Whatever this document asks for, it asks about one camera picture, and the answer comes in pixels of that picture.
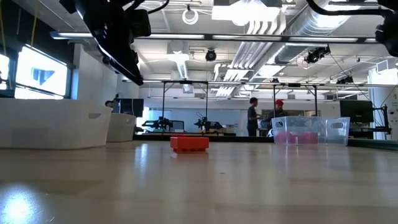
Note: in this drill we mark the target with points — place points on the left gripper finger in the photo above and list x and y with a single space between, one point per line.
124 59

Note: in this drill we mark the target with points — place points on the black background robot arm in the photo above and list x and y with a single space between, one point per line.
158 124
208 125

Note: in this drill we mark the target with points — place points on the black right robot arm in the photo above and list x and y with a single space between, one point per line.
390 37

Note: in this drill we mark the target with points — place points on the person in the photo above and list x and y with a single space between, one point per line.
252 119
279 109
109 103

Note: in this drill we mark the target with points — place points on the black computer monitor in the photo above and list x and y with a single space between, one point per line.
356 111
129 107

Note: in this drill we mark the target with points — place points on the off-white plastic bin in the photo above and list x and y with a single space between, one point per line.
121 127

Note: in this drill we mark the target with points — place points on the black overhead light bar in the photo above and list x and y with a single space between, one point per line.
217 37

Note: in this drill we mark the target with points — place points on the white plastic bin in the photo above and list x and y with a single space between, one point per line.
46 124

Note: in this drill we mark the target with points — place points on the orange toy brick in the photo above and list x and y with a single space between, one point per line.
189 144

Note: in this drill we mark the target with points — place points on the black and white ball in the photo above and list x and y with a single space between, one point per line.
270 133

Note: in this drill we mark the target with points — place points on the black ceiling spotlight cluster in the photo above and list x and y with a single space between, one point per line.
317 54

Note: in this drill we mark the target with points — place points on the clear plastic bin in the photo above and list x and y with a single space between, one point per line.
339 135

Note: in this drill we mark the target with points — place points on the black ceiling track fixture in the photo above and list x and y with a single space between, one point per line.
356 3

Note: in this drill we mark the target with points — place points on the black equipment stand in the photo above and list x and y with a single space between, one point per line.
385 121

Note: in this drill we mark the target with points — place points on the white ventilation duct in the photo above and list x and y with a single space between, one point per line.
180 59

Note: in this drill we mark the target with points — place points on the black workstation frame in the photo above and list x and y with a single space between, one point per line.
163 102
274 93

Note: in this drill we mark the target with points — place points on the large bright wall display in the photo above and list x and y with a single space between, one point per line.
3 71
40 74

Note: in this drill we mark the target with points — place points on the black aluminium table frame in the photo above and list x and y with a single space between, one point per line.
155 137

